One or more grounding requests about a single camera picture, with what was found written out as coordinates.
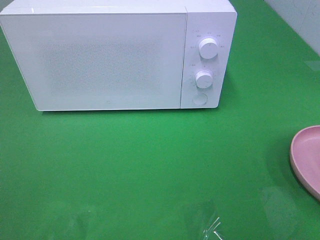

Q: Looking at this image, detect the round door release button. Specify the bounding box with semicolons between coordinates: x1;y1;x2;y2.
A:
192;93;208;106

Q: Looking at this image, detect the white microwave door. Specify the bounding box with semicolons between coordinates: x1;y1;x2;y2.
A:
0;13;187;111

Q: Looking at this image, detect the pink plate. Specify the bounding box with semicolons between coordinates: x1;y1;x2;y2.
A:
289;125;320;200

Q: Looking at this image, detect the lower white dial knob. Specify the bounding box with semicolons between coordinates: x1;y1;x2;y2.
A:
195;70;213;89

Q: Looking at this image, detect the white dial knob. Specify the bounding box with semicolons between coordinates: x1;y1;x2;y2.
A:
195;70;213;89
198;37;219;60

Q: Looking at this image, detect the green table mat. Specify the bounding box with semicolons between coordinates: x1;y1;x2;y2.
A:
0;0;320;240

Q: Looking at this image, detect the upper white dial knob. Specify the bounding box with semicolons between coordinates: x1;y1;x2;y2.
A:
198;37;219;60

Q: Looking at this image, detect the white microwave oven body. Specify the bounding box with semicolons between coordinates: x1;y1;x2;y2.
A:
0;0;237;109

